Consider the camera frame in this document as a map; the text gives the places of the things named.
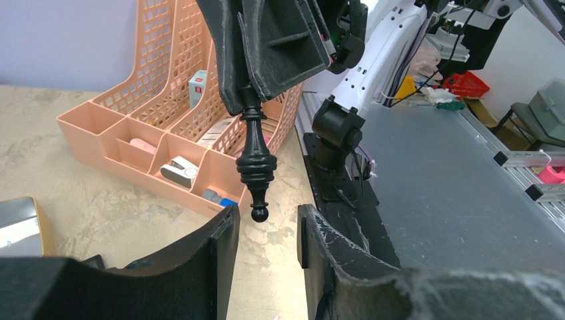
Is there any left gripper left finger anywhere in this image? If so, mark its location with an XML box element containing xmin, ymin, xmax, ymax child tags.
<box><xmin>1</xmin><ymin>205</ymin><xmax>240</xmax><ymax>319</ymax></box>

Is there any grey metal table surface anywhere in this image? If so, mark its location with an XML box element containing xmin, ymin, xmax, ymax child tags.
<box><xmin>362</xmin><ymin>103</ymin><xmax>564</xmax><ymax>271</ymax></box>

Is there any black chess bishop piece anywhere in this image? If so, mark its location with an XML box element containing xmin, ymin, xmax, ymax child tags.
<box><xmin>236</xmin><ymin>85</ymin><xmax>277</xmax><ymax>223</ymax></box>

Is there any blue capped small bottle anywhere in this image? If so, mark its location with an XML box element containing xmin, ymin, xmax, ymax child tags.
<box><xmin>202</xmin><ymin>189</ymin><xmax>238</xmax><ymax>207</ymax></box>

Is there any orange plastic tiered organizer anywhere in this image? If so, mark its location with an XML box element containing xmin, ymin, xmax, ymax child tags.
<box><xmin>56</xmin><ymin>0</ymin><xmax>304</xmax><ymax>219</ymax></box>

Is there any pink eraser in organizer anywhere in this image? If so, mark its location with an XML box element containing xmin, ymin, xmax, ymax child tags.
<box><xmin>129</xmin><ymin>138</ymin><xmax>157</xmax><ymax>155</ymax></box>

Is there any green white small box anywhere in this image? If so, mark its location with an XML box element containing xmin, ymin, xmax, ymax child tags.
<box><xmin>189</xmin><ymin>69</ymin><xmax>207</xmax><ymax>109</ymax></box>

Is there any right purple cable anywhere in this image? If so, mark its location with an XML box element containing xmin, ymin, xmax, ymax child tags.
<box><xmin>384</xmin><ymin>13</ymin><xmax>431</xmax><ymax>109</ymax></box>

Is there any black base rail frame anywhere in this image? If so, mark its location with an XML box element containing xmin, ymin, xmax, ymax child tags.
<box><xmin>301</xmin><ymin>133</ymin><xmax>401</xmax><ymax>268</ymax></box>

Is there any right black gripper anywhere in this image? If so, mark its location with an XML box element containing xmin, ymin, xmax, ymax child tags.
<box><xmin>197</xmin><ymin>0</ymin><xmax>368</xmax><ymax>116</ymax></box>

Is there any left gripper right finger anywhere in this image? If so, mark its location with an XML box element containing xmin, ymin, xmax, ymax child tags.
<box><xmin>297</xmin><ymin>204</ymin><xmax>564</xmax><ymax>319</ymax></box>

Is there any gold rectangular metal tin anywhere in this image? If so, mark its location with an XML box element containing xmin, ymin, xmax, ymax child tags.
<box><xmin>1</xmin><ymin>197</ymin><xmax>57</xmax><ymax>258</ymax></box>

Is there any white small device in organizer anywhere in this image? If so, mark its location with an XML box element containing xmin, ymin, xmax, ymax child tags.
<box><xmin>160</xmin><ymin>156</ymin><xmax>199</xmax><ymax>189</ymax></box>

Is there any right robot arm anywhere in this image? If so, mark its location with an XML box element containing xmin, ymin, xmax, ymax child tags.
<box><xmin>198</xmin><ymin>1</ymin><xmax>447</xmax><ymax>174</ymax></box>

